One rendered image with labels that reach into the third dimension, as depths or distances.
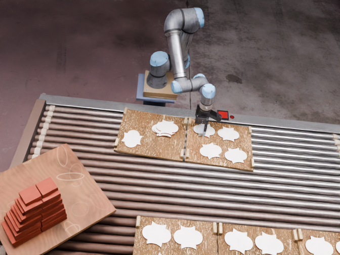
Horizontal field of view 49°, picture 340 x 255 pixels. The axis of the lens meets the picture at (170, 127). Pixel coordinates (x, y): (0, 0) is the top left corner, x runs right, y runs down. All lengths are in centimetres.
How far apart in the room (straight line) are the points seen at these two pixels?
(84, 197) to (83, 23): 333
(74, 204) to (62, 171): 21
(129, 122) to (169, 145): 30
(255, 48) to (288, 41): 53
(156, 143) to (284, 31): 355
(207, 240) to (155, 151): 61
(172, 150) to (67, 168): 63
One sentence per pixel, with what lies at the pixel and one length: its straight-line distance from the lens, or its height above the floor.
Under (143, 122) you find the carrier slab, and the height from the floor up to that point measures 94.
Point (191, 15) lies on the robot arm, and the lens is 225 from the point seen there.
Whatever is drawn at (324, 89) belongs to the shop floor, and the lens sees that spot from 469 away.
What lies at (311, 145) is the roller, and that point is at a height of 92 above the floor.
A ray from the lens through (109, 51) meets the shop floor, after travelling 448.
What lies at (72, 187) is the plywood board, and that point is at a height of 104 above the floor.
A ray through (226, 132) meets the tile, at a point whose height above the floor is 94.
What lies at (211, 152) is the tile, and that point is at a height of 94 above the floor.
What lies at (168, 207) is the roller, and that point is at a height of 92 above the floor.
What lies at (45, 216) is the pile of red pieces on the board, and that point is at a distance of 177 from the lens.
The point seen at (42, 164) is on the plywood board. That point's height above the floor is 104.
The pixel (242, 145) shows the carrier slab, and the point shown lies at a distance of 237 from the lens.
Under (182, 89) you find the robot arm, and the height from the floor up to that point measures 125.
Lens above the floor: 267
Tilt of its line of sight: 47 degrees down
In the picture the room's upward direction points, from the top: 10 degrees clockwise
